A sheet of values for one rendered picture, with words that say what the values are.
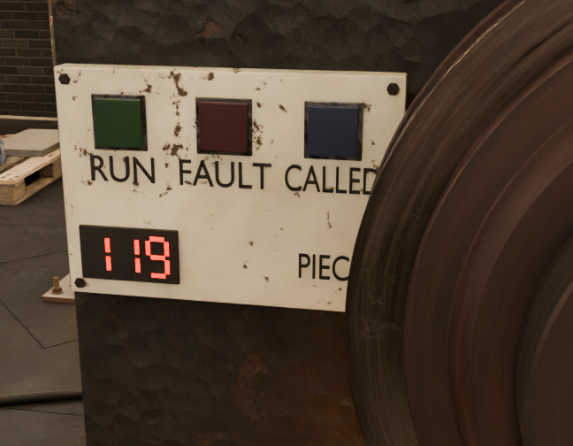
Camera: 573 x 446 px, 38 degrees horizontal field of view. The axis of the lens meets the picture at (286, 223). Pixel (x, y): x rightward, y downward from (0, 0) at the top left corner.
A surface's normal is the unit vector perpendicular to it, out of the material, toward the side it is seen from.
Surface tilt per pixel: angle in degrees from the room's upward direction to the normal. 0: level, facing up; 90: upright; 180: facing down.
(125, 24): 90
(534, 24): 90
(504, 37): 90
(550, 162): 57
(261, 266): 90
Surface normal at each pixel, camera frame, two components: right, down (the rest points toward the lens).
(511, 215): -0.87, -0.29
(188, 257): -0.18, 0.29
